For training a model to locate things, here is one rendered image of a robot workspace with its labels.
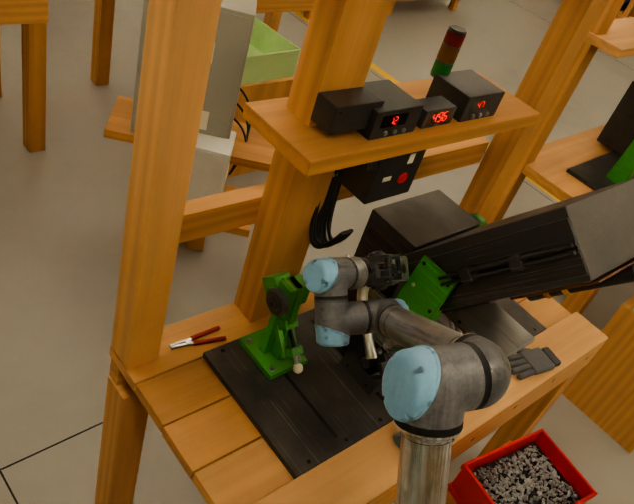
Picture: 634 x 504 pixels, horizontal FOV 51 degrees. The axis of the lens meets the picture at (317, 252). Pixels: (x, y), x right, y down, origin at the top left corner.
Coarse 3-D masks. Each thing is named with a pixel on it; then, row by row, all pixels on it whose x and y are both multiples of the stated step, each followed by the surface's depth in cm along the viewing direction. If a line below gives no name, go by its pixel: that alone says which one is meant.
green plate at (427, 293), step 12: (420, 264) 171; (432, 264) 168; (420, 276) 171; (432, 276) 169; (408, 288) 174; (420, 288) 171; (432, 288) 169; (444, 288) 166; (408, 300) 174; (420, 300) 171; (432, 300) 169; (444, 300) 167; (420, 312) 171; (432, 312) 169
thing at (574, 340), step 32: (576, 320) 230; (576, 352) 217; (512, 384) 197; (544, 384) 205; (480, 416) 184; (512, 416) 205; (352, 448) 164; (384, 448) 167; (320, 480) 155; (352, 480) 157; (384, 480) 160
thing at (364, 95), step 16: (320, 96) 143; (336, 96) 144; (352, 96) 146; (368, 96) 149; (320, 112) 145; (336, 112) 141; (352, 112) 144; (368, 112) 148; (336, 128) 144; (352, 128) 148
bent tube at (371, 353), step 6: (402, 258) 168; (402, 264) 169; (402, 270) 170; (408, 270) 169; (402, 276) 167; (408, 276) 169; (360, 288) 176; (366, 288) 175; (360, 294) 176; (366, 294) 176; (360, 300) 176; (366, 336) 175; (372, 336) 175; (366, 342) 175; (372, 342) 175; (366, 348) 175; (372, 348) 175; (366, 354) 175; (372, 354) 174
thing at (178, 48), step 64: (192, 0) 109; (320, 0) 137; (384, 0) 138; (576, 0) 198; (192, 64) 118; (320, 64) 142; (192, 128) 128; (128, 192) 139; (320, 192) 169; (128, 256) 148; (256, 256) 179; (128, 320) 157
